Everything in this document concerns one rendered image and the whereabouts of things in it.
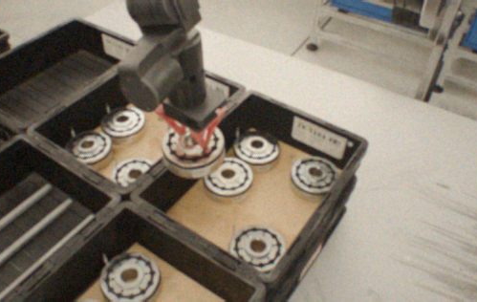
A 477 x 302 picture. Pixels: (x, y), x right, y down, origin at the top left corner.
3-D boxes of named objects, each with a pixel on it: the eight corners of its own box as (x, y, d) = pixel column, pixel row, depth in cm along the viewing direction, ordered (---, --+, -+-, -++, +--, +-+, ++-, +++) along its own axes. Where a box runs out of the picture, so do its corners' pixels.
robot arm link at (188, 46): (208, 24, 58) (173, 13, 60) (180, 53, 54) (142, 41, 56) (211, 65, 64) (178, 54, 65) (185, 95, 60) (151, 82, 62)
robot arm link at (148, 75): (190, -22, 53) (140, -14, 58) (132, 27, 47) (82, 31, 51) (223, 61, 60) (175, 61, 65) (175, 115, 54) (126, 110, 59)
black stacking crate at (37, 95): (83, 51, 134) (75, 17, 126) (155, 84, 123) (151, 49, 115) (-33, 119, 110) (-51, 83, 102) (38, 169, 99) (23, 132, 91)
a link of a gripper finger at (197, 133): (203, 166, 70) (197, 124, 63) (168, 146, 73) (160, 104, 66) (228, 140, 74) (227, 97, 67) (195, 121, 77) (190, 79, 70)
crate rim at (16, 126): (76, 23, 128) (75, 15, 126) (152, 54, 116) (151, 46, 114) (-49, 90, 104) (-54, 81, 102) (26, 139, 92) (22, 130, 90)
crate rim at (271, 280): (249, 96, 104) (249, 87, 103) (369, 148, 93) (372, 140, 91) (127, 205, 80) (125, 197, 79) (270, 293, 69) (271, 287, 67)
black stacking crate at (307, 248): (248, 127, 111) (249, 90, 103) (357, 180, 99) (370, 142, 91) (136, 236, 87) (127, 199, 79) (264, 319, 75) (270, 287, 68)
